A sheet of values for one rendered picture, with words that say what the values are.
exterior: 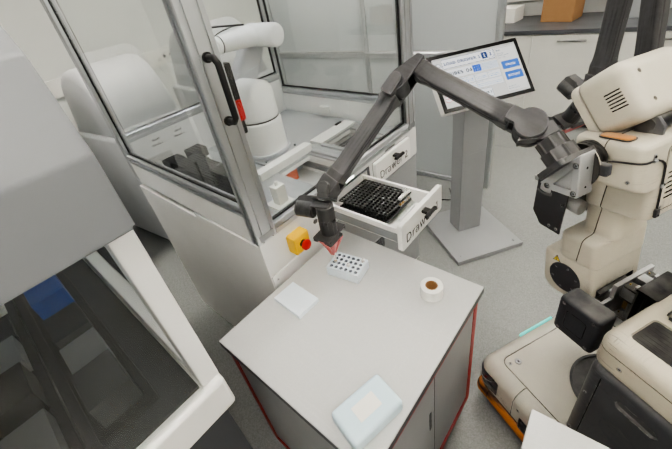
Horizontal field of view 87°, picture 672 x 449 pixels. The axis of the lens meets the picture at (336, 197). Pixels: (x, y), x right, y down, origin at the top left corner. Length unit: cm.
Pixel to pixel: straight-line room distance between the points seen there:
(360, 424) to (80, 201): 72
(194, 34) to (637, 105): 102
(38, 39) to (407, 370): 387
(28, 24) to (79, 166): 356
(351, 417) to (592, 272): 81
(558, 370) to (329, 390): 96
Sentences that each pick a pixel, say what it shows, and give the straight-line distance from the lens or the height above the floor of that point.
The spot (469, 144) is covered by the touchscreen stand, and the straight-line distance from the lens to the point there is 222.
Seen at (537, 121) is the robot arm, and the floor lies 128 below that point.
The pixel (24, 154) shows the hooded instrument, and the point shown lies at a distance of 62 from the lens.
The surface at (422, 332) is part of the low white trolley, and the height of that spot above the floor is 76.
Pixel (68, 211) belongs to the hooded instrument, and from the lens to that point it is 64.
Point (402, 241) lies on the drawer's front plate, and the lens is 122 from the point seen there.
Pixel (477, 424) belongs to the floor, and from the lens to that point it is 185.
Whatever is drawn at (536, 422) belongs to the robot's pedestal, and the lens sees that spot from 104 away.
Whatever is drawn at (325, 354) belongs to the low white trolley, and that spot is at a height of 76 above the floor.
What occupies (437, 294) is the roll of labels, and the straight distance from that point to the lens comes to 116.
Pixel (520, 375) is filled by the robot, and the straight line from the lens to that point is 166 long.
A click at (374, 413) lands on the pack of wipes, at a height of 80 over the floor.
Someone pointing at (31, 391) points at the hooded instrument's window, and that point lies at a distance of 78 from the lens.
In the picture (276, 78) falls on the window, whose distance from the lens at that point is 113.
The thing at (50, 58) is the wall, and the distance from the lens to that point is 417.
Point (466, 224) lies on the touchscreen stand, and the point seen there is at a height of 9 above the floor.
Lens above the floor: 168
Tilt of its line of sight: 33 degrees down
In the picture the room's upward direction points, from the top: 10 degrees counter-clockwise
